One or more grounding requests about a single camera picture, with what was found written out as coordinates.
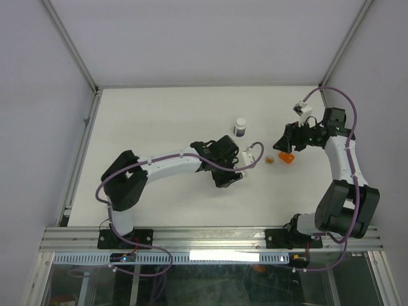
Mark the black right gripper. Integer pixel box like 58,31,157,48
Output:
273,118,322,154

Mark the orange pill organizer box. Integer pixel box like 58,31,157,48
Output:
279,152,295,164

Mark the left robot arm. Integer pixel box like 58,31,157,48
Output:
98,135,243,248

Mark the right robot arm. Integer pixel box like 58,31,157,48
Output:
273,103,380,249

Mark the white pill bottle blue label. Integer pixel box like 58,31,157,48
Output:
233,117,246,137

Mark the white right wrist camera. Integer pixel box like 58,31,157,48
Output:
293,101,312,126

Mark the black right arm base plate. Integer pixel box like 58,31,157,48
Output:
264,228,323,250

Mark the grey slotted cable duct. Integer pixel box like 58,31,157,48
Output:
54,250,289,266

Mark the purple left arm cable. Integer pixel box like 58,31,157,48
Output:
95,142,265,245

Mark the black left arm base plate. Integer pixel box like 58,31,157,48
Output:
97,228,154,250

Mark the aluminium frame right post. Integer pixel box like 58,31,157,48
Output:
319,0,375,85

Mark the aluminium frame post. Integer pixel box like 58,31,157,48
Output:
39,0,99,92
319,0,375,85

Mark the aluminium mounting rail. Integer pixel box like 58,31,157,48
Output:
40,224,382,252

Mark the aluminium frame left post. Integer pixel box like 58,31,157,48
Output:
39,0,99,92

